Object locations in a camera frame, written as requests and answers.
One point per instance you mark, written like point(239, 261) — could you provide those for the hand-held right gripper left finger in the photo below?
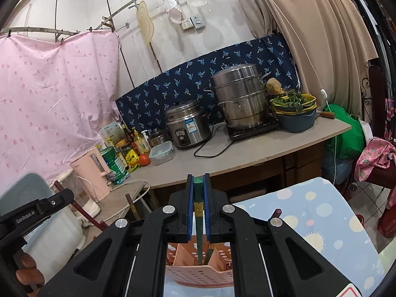
point(189, 210)

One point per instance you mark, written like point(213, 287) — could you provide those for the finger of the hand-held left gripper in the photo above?
point(58, 199)

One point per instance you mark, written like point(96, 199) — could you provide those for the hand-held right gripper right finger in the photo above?
point(206, 210)

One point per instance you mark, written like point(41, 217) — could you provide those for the green chopstick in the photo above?
point(199, 222)
point(210, 255)

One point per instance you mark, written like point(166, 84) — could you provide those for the dark red chopstick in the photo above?
point(77, 207)

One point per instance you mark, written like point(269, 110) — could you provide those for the brown chopstick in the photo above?
point(131, 207)

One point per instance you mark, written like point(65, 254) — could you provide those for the pink perforated utensil basket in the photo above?
point(198, 275)

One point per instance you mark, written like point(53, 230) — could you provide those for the maroon chopstick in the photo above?
point(277, 213)

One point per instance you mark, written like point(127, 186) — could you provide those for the person's left hand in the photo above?
point(29, 266)

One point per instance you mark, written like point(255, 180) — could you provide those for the white blender jug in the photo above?
point(80, 198)

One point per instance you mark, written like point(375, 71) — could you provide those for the white storage box green lid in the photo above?
point(27, 191)

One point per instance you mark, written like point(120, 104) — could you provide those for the pink electric kettle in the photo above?
point(91, 173)

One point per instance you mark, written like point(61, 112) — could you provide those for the clear plastic food container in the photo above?
point(161, 153)

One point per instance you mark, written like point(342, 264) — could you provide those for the green tin can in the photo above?
point(114, 167)

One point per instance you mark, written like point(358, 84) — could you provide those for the red tomato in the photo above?
point(144, 160)

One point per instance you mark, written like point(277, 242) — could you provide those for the wooden counter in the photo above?
point(247, 151)

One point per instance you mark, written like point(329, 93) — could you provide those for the yellow snack packet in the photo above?
point(132, 159)

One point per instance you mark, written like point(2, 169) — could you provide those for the small steel pot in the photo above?
point(157, 137)

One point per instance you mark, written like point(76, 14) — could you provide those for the yellow pump bottle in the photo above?
point(143, 144)

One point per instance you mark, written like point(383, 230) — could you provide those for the steel rice cooker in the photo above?
point(187, 126)

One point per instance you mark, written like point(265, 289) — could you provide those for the white green carton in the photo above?
point(109, 133)

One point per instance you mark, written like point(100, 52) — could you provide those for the black induction cooker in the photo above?
point(253, 130)

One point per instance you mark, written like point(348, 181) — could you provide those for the dark sauce bottles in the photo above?
point(127, 136)

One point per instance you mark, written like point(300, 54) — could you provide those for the pink spotted curtain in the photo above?
point(55, 99)

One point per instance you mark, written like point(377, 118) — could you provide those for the steel steamer pot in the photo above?
point(238, 99)

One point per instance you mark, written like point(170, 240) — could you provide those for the blue dotted tablecloth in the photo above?
point(324, 222)

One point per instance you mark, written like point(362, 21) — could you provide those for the stack of plastic basins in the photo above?
point(297, 120)

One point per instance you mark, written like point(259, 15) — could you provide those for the navy leaf-print cloth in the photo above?
point(185, 80)

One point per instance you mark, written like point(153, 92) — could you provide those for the green leafy vegetables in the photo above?
point(290, 100)

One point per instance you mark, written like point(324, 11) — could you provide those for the brown loofah sponge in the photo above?
point(273, 86)

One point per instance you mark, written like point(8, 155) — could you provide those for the green plastic bag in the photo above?
point(343, 130)

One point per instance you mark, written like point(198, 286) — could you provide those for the pink floral cloth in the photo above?
point(374, 157)

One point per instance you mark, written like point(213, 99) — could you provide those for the metal curtain rod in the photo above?
point(92, 24)

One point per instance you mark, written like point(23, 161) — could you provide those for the hanging wooden cutting board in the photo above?
point(144, 21)

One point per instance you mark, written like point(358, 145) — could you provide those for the white hanging cloth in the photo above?
point(173, 9)

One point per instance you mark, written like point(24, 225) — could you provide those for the beige curtain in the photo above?
point(318, 37)

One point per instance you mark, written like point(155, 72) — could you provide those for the hanging clothes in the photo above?
point(368, 12)

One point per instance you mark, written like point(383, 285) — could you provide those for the wall socket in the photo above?
point(192, 22)

